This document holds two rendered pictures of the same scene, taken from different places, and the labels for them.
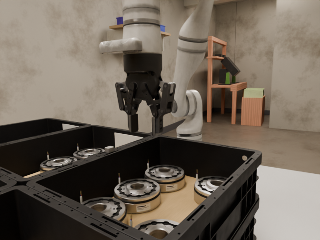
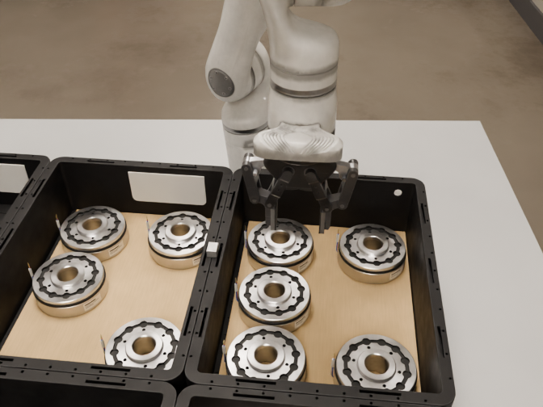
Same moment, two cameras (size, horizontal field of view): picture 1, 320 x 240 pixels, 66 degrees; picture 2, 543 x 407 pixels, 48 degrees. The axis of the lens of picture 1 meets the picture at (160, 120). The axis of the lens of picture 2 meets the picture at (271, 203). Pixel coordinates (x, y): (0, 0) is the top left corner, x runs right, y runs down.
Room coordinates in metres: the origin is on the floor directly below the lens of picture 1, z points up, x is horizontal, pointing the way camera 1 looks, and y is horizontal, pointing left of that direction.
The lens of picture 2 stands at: (0.02, 0.35, 1.51)
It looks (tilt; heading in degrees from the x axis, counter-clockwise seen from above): 40 degrees down; 330
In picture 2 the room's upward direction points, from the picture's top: straight up
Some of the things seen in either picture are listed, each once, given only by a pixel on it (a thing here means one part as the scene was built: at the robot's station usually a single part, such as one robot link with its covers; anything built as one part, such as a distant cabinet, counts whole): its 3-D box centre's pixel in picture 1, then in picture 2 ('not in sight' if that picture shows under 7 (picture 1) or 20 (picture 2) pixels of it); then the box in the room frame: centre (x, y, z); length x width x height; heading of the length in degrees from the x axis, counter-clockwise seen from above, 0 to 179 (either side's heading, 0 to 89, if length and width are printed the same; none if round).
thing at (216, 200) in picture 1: (160, 170); (323, 268); (0.47, 0.00, 0.92); 0.40 x 0.30 x 0.02; 144
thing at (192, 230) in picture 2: not in sight; (180, 231); (0.70, 0.12, 0.86); 0.05 x 0.05 x 0.01
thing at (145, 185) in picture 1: (137, 186); (274, 291); (0.51, 0.05, 0.86); 0.05 x 0.05 x 0.01
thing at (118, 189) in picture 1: (137, 188); (274, 293); (0.51, 0.05, 0.86); 0.10 x 0.10 x 0.01
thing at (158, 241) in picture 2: not in sight; (180, 232); (0.70, 0.12, 0.86); 0.10 x 0.10 x 0.01
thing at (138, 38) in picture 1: (135, 37); (301, 107); (0.48, 0.04, 1.18); 0.11 x 0.09 x 0.06; 144
